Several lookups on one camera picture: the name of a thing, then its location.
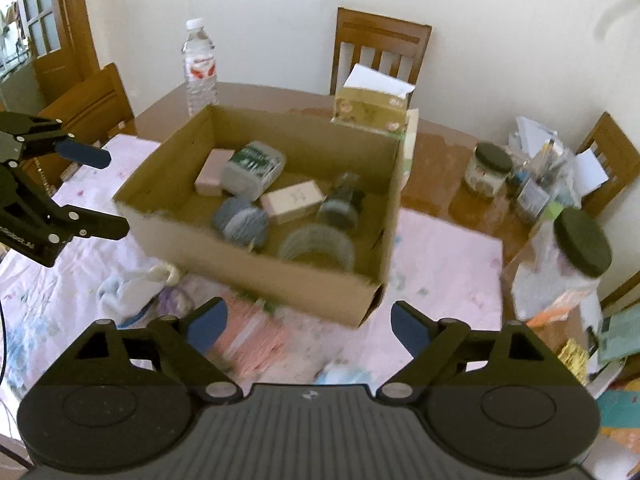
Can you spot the wooden slatted chair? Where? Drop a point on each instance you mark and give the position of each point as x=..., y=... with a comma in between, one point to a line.
x=625, y=290
x=382, y=35
x=612, y=140

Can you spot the clear plastic cup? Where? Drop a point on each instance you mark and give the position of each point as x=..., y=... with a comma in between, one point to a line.
x=342, y=205

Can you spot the brown cardboard box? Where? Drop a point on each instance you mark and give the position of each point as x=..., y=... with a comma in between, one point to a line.
x=240, y=275

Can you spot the pink towel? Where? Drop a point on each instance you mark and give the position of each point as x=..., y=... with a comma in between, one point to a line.
x=255, y=340

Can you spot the yellow and green bag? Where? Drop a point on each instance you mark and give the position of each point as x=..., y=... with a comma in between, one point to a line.
x=620, y=410

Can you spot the white bottle green label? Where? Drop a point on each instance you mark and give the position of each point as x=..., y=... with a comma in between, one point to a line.
x=252, y=167

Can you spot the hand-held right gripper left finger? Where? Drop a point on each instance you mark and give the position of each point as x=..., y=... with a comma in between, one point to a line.
x=207, y=324

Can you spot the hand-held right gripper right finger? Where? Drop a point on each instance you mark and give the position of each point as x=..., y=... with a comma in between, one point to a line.
x=411, y=329

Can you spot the large plastic jar black lid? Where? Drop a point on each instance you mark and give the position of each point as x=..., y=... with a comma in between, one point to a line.
x=555, y=270

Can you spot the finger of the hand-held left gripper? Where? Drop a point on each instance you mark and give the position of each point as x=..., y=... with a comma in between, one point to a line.
x=85, y=155
x=100, y=227

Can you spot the pink floral tablecloth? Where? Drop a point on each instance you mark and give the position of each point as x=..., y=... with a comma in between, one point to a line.
x=440, y=260

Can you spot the pink rectangular box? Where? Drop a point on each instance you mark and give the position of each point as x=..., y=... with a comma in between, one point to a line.
x=212, y=172

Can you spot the wooden door with glass panes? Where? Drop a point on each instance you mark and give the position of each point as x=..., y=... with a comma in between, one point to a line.
x=50, y=25

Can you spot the white paper sheets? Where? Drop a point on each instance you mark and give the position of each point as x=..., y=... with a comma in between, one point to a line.
x=530, y=132
x=590, y=172

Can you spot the brown wooden desktop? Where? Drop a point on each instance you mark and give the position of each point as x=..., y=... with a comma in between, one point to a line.
x=440, y=160

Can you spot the teal paper packet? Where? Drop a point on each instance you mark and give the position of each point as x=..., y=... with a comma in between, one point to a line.
x=620, y=335

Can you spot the clear tape roll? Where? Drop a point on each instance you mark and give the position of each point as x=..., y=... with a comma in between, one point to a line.
x=350, y=256

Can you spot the yellow tissue box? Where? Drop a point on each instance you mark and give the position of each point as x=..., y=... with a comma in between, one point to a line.
x=367, y=107

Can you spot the white sock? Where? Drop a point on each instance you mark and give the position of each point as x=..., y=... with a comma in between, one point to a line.
x=135, y=292

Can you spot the small beige box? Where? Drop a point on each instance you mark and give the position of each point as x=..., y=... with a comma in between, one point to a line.
x=292, y=202

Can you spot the clear plastic water bottle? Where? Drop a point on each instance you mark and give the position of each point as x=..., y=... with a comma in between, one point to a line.
x=200, y=75

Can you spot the group of small bottles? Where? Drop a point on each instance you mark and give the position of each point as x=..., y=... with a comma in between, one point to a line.
x=542, y=185

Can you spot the small glass jar black lid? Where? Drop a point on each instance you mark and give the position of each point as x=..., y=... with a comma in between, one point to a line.
x=487, y=170

